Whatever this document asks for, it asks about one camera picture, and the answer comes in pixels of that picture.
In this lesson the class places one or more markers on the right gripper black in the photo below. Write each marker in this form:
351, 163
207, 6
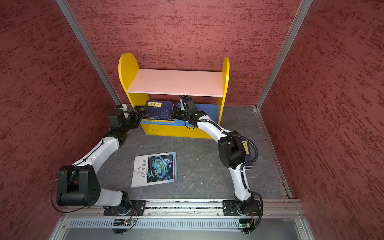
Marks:
178, 113

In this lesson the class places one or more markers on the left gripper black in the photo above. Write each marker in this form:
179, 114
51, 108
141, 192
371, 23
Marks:
138, 117

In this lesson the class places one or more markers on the navy book with dragon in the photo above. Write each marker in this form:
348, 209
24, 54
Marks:
159, 110

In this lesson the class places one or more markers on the navy book set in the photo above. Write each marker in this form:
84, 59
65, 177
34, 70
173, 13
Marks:
248, 155

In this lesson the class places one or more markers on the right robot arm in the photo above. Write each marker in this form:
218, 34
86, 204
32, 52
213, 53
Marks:
232, 154

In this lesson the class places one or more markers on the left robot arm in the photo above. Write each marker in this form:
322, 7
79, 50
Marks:
78, 186

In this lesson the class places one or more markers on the yellow pink blue bookshelf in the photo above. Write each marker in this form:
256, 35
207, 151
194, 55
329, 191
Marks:
138, 84

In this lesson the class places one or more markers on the white science magazine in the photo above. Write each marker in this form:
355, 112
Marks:
155, 169

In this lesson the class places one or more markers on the left corner aluminium profile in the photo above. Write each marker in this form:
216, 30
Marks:
80, 35

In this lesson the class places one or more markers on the corner aluminium profile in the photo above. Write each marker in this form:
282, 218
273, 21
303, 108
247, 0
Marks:
290, 37
80, 35

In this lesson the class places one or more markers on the right corner aluminium profile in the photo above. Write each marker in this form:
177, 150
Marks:
290, 37

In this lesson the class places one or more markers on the left circuit board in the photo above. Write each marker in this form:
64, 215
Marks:
123, 223

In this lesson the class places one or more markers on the circuit board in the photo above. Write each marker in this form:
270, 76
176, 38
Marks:
123, 223
246, 224

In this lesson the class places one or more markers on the right circuit board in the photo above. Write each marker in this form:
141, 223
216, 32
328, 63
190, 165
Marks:
246, 224

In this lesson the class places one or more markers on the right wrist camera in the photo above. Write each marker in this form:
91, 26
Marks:
187, 102

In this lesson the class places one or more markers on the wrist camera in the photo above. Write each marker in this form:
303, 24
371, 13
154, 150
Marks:
187, 102
118, 115

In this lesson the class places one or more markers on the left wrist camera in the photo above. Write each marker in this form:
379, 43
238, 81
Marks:
118, 115

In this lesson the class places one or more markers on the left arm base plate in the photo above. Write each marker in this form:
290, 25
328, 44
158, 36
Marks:
133, 207

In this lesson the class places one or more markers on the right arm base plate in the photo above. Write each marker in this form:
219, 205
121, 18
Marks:
236, 208

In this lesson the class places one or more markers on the slotted cable duct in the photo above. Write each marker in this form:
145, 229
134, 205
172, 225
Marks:
168, 224

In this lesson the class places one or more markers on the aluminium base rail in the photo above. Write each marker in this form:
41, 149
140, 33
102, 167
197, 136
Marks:
215, 208

